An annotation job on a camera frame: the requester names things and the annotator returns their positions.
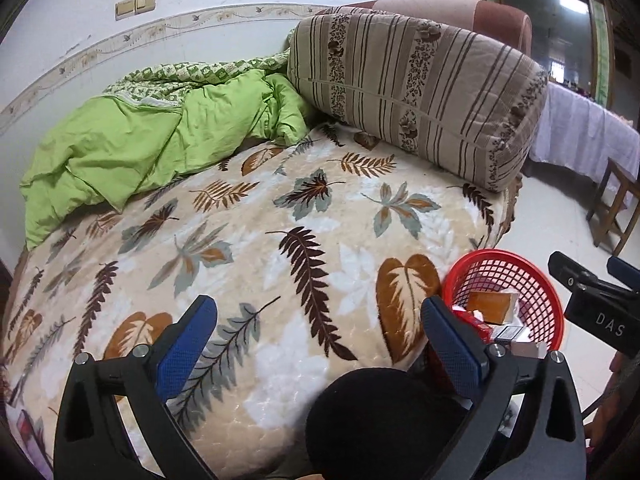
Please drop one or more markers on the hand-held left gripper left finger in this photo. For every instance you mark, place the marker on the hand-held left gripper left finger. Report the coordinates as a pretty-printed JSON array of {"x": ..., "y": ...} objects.
[{"x": 187, "y": 340}]

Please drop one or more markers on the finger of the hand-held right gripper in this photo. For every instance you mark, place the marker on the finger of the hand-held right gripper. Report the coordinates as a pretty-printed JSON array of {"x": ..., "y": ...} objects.
[
  {"x": 625, "y": 272},
  {"x": 575, "y": 272}
]

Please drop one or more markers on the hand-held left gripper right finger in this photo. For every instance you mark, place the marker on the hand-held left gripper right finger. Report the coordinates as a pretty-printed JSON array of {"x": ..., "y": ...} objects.
[{"x": 450, "y": 350}]

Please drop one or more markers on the torn red carton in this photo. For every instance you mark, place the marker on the torn red carton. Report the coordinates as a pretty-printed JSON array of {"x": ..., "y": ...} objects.
[{"x": 480, "y": 332}]

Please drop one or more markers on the orange medicine box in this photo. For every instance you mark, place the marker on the orange medicine box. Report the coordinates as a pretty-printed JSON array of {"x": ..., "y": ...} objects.
[{"x": 492, "y": 307}]

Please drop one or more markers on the blue and white box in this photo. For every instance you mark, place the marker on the blue and white box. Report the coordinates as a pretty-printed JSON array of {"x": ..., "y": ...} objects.
[{"x": 509, "y": 335}]

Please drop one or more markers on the red plastic mesh basket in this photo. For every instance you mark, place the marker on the red plastic mesh basket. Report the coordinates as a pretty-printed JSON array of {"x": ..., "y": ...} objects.
[{"x": 500, "y": 265}]

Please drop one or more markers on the long white medicine box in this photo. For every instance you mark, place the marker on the long white medicine box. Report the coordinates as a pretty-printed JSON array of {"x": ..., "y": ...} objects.
[{"x": 527, "y": 350}]

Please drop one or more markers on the person's right forearm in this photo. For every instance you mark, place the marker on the person's right forearm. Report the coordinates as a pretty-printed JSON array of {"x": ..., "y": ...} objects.
[{"x": 625, "y": 410}]

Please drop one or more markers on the wooden stool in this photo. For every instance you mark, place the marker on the wooden stool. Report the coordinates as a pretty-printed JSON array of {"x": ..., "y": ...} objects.
[{"x": 617, "y": 180}]

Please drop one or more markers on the black round object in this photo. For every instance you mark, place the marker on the black round object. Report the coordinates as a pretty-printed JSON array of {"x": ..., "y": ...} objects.
[{"x": 380, "y": 425}]

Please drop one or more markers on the leaf print blanket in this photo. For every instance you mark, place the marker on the leaf print blanket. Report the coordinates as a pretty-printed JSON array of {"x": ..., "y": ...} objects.
[{"x": 300, "y": 285}]

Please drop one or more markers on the green quilt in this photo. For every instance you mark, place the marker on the green quilt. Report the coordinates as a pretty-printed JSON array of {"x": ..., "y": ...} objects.
[{"x": 125, "y": 145}]

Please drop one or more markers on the striped floral cushion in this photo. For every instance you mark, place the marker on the striped floral cushion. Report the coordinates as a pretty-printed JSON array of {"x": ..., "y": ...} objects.
[{"x": 425, "y": 95}]

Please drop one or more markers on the green framed glass door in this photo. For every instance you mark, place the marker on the green framed glass door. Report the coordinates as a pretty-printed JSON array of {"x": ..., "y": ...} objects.
[{"x": 550, "y": 25}]

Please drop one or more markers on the beige wall switch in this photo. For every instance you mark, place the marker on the beige wall switch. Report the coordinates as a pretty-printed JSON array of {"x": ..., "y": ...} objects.
[
  {"x": 126, "y": 9},
  {"x": 145, "y": 2}
]

